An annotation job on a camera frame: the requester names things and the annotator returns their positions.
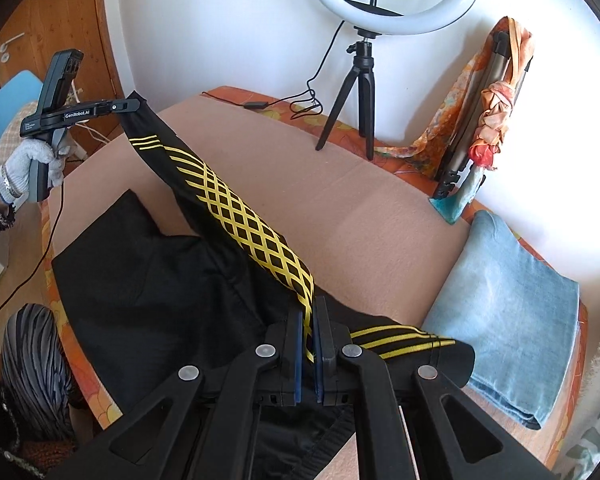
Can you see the grey striped cushion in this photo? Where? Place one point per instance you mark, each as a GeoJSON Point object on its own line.
{"type": "Point", "coordinates": [36, 374]}

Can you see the pink blanket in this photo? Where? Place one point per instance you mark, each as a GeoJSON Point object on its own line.
{"type": "Point", "coordinates": [364, 235]}

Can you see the wooden door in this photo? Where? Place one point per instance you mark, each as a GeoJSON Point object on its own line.
{"type": "Point", "coordinates": [39, 28]}

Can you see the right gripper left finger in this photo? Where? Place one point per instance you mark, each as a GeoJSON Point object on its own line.
{"type": "Point", "coordinates": [283, 381]}

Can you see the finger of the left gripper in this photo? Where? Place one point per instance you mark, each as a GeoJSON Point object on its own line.
{"type": "Point", "coordinates": [125, 106]}

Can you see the blue chair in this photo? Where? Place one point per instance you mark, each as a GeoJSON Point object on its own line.
{"type": "Point", "coordinates": [23, 88]}

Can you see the left white gloved hand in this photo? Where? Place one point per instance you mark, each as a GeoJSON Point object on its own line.
{"type": "Point", "coordinates": [15, 172]}

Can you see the black yellow sport pants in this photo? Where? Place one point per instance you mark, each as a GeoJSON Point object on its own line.
{"type": "Point", "coordinates": [175, 327]}

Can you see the folded silver tripod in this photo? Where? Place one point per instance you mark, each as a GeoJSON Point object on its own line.
{"type": "Point", "coordinates": [475, 145]}

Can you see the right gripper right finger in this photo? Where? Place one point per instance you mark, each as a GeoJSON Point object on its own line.
{"type": "Point", "coordinates": [332, 379]}

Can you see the folded blue jeans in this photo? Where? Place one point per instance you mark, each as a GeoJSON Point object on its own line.
{"type": "Point", "coordinates": [518, 314]}

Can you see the orange floral scarf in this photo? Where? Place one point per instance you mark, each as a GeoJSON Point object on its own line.
{"type": "Point", "coordinates": [426, 152]}

